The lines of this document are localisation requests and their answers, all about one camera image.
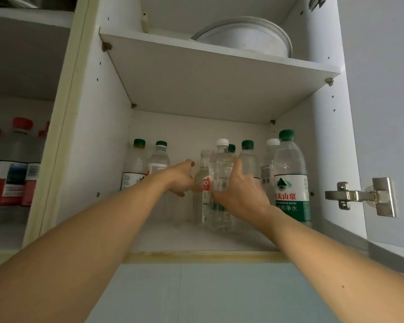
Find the white plastic basin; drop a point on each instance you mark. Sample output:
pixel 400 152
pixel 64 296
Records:
pixel 249 36

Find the metal door hinge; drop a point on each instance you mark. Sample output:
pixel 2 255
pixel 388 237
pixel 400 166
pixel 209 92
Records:
pixel 314 2
pixel 383 195

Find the group of bottles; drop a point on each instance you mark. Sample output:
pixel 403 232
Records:
pixel 291 171
pixel 10 178

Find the person's right hand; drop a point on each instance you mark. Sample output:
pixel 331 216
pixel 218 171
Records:
pixel 249 201

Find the person's right forearm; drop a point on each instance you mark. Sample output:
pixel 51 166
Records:
pixel 340 275

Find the person's left hand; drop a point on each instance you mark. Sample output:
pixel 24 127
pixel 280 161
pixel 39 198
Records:
pixel 180 181

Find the white wall cabinet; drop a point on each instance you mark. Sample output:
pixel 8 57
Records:
pixel 222 84

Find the grey wall cabinet door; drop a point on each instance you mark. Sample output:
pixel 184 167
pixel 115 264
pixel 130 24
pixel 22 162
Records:
pixel 383 97

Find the person's left forearm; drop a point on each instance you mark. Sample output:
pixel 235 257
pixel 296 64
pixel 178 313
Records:
pixel 70 259

